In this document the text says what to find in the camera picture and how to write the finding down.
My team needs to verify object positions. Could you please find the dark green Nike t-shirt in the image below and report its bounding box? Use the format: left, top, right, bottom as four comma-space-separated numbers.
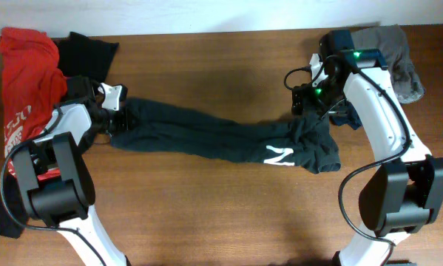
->
110, 98, 341, 174

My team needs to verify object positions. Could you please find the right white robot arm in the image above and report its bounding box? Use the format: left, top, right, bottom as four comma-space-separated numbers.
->
290, 30, 443, 266

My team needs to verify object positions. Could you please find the red printed t-shirt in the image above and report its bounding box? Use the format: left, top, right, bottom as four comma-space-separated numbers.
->
0, 27, 69, 182

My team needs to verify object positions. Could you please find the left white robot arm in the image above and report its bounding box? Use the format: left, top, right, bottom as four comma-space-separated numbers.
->
5, 77, 130, 265

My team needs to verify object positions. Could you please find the folded grey t-shirt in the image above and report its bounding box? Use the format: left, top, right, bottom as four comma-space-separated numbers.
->
351, 25, 425, 104

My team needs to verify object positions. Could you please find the folded navy blue t-shirt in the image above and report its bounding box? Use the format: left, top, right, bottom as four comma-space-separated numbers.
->
328, 100, 362, 130

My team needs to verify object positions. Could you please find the black t-shirt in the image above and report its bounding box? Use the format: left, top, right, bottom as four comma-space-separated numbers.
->
0, 31, 120, 239

